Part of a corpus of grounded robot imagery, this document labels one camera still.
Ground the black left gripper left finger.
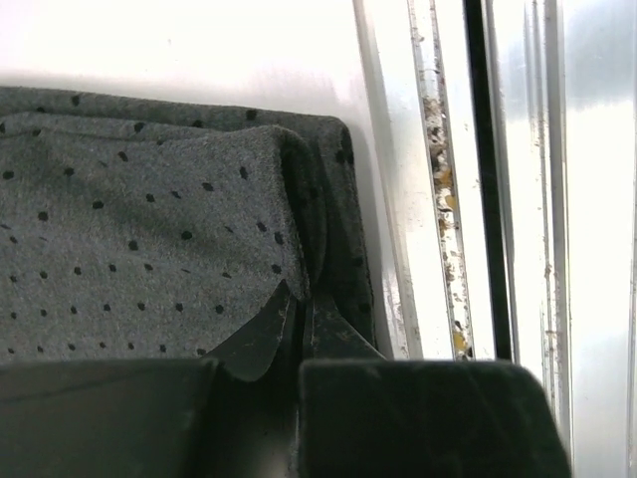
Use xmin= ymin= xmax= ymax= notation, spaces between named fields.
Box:
xmin=1 ymin=285 xmax=299 ymax=477

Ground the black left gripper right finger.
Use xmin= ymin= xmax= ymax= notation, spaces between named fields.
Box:
xmin=299 ymin=294 xmax=571 ymax=477

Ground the grey polka dot skirt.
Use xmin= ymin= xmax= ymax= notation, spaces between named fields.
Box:
xmin=1 ymin=88 xmax=375 ymax=363

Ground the aluminium table rail frame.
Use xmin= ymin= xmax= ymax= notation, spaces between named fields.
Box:
xmin=353 ymin=1 xmax=636 ymax=477

